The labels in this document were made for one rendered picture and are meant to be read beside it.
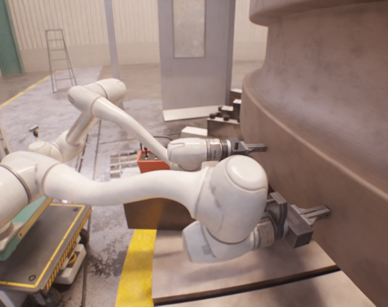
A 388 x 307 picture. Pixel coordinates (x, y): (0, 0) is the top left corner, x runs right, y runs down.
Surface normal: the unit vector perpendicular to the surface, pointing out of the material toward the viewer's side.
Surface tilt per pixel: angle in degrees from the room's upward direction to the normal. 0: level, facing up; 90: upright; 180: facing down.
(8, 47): 90
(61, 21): 90
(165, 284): 0
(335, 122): 56
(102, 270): 0
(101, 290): 0
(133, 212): 90
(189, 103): 90
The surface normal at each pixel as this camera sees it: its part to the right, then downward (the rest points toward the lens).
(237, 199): -0.23, 0.34
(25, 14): 0.31, 0.44
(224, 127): -0.40, 0.43
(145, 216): -0.01, 0.46
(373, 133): -0.86, -0.32
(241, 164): 0.22, -0.67
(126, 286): 0.00, -0.89
